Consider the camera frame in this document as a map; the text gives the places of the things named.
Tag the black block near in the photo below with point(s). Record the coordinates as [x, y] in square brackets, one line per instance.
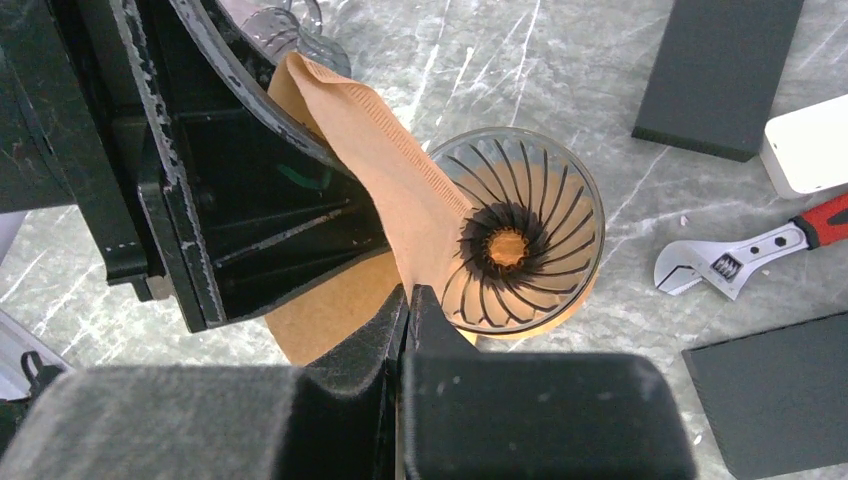
[776, 401]

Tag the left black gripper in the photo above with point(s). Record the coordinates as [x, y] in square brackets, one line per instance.
[72, 126]

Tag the brown paper coffee filter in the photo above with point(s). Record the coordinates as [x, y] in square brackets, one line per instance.
[420, 211]

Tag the grey glass dripper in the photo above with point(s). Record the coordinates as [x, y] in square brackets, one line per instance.
[279, 27]

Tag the clear glass dripper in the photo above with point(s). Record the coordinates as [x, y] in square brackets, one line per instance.
[530, 248]

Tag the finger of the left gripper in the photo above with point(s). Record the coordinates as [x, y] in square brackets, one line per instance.
[247, 209]

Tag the red handled adjustable wrench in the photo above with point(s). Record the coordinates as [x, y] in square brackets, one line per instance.
[728, 265]

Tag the black block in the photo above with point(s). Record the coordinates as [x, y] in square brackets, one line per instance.
[715, 77]
[776, 401]

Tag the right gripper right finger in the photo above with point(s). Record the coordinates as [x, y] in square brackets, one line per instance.
[537, 415]

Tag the black block far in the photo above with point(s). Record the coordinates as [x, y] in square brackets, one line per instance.
[715, 77]

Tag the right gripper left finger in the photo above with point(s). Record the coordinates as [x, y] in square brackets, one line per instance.
[331, 419]

